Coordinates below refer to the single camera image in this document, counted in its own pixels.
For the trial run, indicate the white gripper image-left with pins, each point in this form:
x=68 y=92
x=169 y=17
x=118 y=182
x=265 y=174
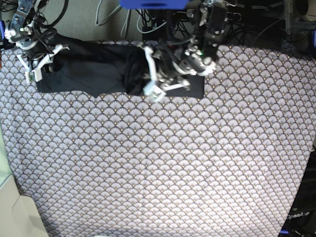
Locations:
x=33 y=70

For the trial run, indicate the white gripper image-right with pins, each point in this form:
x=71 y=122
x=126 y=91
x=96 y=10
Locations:
x=159 y=84

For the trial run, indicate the dark grey T-shirt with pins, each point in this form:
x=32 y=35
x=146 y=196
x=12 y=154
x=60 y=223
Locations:
x=96 y=68

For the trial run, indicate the blue clamp left edge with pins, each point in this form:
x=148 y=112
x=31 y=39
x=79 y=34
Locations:
x=2 y=29

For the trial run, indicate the blue clamp edge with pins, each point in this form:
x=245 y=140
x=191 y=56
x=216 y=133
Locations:
x=2 y=29
x=312 y=44

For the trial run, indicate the fan-patterned table cloth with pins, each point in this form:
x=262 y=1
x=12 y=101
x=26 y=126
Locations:
x=227 y=165

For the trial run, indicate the beige plastic bin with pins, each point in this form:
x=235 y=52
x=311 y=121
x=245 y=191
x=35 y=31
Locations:
x=19 y=216

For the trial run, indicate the blue clamp right edge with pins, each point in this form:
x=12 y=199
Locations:
x=312 y=44

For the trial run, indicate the black OpenArm case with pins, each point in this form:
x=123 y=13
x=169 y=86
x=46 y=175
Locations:
x=301 y=220

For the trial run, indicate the blue mount bracket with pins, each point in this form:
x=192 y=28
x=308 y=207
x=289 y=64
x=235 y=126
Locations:
x=153 y=4

